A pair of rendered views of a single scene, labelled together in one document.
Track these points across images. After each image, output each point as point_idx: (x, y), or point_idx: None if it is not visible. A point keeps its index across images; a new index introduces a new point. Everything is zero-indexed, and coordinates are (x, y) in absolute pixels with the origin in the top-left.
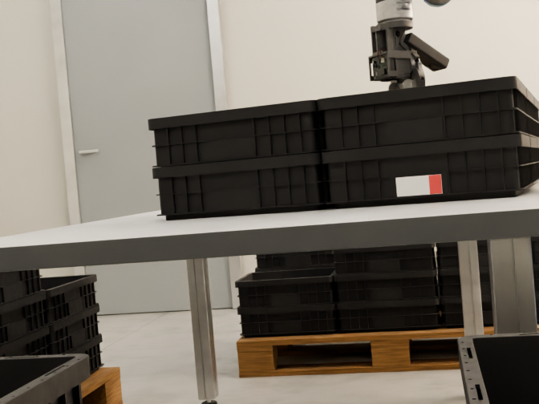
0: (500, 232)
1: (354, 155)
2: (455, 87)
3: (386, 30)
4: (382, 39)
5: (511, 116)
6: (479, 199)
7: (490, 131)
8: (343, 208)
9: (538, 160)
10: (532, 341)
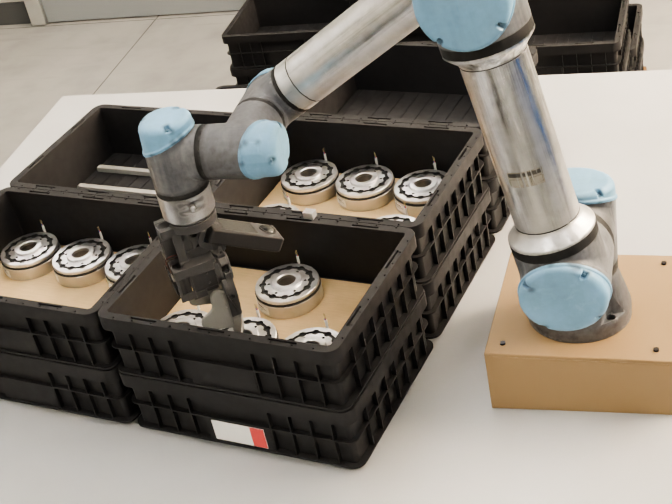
0: None
1: (155, 386)
2: (262, 348)
3: (172, 238)
4: (172, 242)
5: (338, 389)
6: (309, 470)
7: (315, 398)
8: (158, 431)
9: None
10: None
